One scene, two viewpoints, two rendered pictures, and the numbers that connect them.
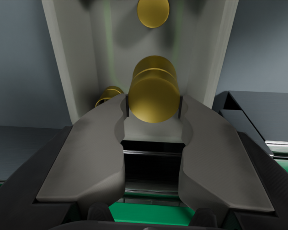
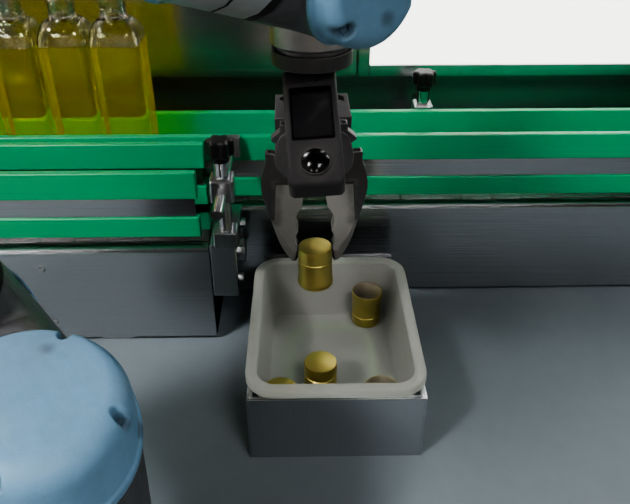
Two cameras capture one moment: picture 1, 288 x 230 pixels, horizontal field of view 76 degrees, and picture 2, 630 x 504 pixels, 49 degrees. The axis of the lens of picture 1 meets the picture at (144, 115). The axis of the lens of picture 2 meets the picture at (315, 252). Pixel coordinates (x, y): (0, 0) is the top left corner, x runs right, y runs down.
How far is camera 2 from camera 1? 0.59 m
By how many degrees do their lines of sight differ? 24
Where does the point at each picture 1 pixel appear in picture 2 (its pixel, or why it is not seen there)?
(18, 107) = (507, 308)
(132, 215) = not seen: hidden behind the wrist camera
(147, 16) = (325, 357)
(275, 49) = (166, 376)
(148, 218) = not seen: hidden behind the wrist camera
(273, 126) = (192, 271)
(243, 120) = (218, 278)
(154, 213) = not seen: hidden behind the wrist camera
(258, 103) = (190, 309)
